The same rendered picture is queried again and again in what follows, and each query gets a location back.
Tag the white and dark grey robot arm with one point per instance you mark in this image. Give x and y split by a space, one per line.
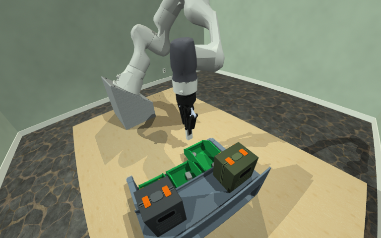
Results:
185 57

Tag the green bin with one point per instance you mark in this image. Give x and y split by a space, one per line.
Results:
205 152
177 174
151 181

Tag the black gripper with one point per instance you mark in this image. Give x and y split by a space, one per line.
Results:
188 116

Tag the black tool case with orange latches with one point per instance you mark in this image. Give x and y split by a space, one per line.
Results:
160 206

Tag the olive green case with orange latches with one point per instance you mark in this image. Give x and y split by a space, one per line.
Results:
234 166

